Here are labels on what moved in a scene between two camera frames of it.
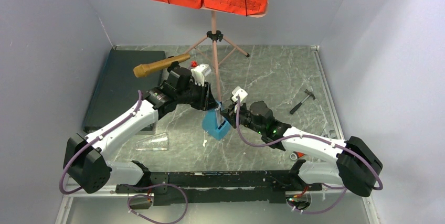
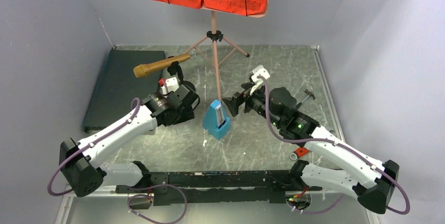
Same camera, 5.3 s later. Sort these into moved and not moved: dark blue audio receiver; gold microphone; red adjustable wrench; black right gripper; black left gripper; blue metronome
Moved: black left gripper; black right gripper
Not moved: gold microphone; blue metronome; red adjustable wrench; dark blue audio receiver
